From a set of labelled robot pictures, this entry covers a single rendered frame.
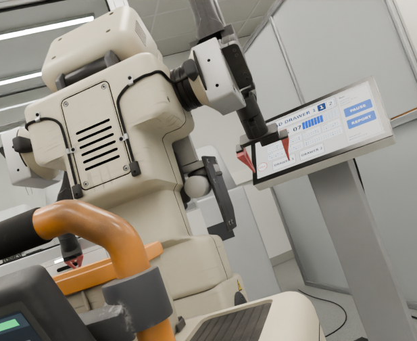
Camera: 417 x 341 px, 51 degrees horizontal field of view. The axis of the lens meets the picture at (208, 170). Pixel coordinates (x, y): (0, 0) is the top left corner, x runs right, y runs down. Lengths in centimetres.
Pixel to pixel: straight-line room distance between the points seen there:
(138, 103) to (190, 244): 26
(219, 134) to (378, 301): 380
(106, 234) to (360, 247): 139
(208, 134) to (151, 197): 445
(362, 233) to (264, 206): 365
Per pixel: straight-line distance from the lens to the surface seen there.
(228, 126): 531
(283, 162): 164
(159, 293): 39
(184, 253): 78
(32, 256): 174
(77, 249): 161
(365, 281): 175
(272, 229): 531
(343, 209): 169
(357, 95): 171
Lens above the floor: 95
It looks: 4 degrees up
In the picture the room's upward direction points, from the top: 19 degrees counter-clockwise
